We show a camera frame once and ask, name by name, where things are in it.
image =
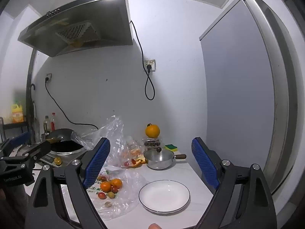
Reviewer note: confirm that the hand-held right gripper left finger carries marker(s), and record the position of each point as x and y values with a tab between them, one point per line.
97	162

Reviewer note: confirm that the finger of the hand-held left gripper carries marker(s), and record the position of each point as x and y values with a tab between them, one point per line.
21	138
38	151

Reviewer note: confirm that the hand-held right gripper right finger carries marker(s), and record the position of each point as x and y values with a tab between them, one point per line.
205	164

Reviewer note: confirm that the red cherry tomato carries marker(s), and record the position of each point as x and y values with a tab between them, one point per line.
114	189
102	195
103	178

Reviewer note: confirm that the tangerine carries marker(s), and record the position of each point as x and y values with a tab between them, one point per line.
116	183
105	186

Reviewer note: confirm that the green-printed plastic bag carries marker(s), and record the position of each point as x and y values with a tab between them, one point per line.
128	195

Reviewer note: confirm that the white plate with dark rim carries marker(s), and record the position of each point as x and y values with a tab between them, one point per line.
164	195

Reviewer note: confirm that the black metal rack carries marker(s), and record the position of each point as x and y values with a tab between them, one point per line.
14	125

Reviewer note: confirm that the yellow detergent jug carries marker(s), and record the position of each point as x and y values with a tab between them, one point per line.
17	114

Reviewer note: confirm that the oil bottle with gold cap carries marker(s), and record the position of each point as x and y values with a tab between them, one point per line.
46	125

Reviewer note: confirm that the red tomato in clear bag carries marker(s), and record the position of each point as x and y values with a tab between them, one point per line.
126	164

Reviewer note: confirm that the crumpled clear plastic bag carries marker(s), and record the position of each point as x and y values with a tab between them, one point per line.
112	133

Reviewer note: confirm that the black umbrella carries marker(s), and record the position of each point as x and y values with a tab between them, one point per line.
32	105

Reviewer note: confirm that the yellow-green sponge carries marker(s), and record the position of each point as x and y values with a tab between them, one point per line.
171	147

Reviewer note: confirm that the orange peel scraps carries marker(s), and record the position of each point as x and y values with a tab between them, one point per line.
134	152

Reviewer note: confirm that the orange peel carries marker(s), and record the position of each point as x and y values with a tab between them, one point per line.
139	161

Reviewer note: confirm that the saucepan lid with wooden knob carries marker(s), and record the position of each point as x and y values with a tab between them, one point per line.
154	156

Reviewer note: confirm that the clear box of dark fruit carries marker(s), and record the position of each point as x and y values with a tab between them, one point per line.
152	143

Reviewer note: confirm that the large orange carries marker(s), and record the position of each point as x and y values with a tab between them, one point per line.
152	131

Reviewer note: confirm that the grey refrigerator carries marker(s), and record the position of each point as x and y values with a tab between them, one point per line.
238	76

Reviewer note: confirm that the steel range hood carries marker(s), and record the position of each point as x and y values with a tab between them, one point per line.
78	12

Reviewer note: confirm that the small white wall socket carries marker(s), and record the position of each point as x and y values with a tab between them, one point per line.
48	77

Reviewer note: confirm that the wall socket with black plug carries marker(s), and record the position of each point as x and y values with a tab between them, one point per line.
152	63

